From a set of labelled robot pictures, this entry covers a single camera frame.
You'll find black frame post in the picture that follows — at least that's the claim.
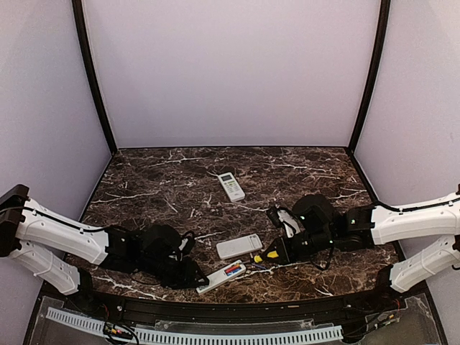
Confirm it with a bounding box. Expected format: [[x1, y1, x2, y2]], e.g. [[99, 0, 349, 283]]
[[71, 0, 118, 155], [347, 0, 391, 156]]

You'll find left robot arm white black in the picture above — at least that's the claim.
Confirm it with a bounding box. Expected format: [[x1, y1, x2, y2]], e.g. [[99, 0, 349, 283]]
[[1, 184, 209, 313]]

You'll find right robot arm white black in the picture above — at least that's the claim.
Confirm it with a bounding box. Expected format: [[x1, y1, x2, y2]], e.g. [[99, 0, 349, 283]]
[[254, 193, 459, 312]]

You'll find black front rail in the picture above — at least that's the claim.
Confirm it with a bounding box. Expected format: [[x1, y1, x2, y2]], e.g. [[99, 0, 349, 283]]
[[66, 290, 406, 325]]

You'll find white slotted cable duct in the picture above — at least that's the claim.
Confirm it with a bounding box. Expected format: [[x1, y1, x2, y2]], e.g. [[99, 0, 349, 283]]
[[46, 307, 344, 344]]

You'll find left black frame post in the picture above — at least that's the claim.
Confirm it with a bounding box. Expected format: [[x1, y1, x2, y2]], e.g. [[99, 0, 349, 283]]
[[71, 0, 118, 155]]

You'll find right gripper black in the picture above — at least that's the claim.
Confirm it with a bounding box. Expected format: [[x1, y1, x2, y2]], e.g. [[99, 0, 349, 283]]
[[261, 228, 335, 266]]

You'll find right black frame post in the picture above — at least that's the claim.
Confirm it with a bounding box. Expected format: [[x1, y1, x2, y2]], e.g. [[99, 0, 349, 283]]
[[347, 0, 391, 156]]

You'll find white remote with label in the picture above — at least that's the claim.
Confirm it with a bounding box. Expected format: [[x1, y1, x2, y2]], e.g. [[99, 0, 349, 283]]
[[196, 260, 247, 295]]

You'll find purple battery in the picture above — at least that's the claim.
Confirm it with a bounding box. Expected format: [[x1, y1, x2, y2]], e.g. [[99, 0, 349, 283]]
[[251, 263, 267, 270]]

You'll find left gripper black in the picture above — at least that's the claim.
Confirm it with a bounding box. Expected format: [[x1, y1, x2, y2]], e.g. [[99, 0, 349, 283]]
[[139, 255, 209, 290]]

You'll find white remote with buttons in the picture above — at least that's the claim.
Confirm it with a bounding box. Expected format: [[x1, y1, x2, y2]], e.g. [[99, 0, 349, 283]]
[[218, 172, 246, 203]]

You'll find yellow handled screwdriver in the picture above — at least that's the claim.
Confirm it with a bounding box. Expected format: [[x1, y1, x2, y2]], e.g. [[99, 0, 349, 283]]
[[252, 251, 279, 263]]

